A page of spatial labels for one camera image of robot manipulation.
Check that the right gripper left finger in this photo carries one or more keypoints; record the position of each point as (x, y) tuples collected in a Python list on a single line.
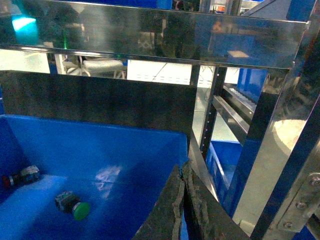
[(165, 220)]

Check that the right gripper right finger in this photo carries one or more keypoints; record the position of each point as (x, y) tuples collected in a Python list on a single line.
[(204, 216)]

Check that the red mushroom push button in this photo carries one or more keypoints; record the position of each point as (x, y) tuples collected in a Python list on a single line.
[(26, 175)]

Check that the blue target bin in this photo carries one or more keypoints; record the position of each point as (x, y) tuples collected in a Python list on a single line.
[(119, 171)]

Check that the green mushroom push button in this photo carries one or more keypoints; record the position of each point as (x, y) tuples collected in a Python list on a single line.
[(70, 203)]

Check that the black foam divider panel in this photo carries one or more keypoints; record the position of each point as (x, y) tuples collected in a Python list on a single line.
[(151, 105)]

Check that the steel shelf upright post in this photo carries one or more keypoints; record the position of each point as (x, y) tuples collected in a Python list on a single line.
[(276, 185)]

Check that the stainless steel shelf front rail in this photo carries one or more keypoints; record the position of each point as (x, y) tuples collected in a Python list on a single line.
[(99, 30)]

